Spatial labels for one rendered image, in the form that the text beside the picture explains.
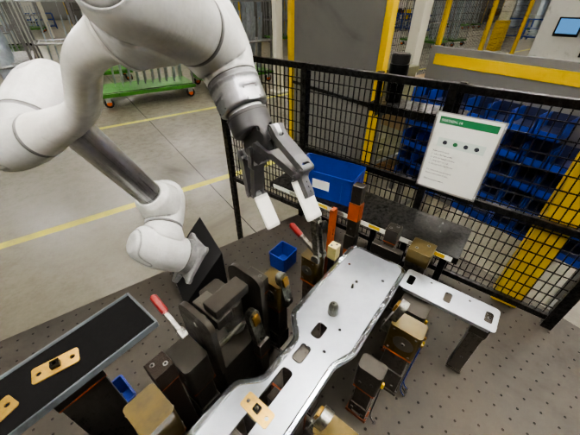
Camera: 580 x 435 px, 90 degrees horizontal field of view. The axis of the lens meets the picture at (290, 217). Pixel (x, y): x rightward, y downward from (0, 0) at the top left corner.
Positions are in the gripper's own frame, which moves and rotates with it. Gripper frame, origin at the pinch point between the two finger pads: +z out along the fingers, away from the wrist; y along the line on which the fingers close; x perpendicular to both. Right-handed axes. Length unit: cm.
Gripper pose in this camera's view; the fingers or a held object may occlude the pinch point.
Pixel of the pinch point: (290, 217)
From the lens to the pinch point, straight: 53.3
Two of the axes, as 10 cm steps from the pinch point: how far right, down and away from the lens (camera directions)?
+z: 3.8, 9.2, 1.1
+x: 7.5, -3.8, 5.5
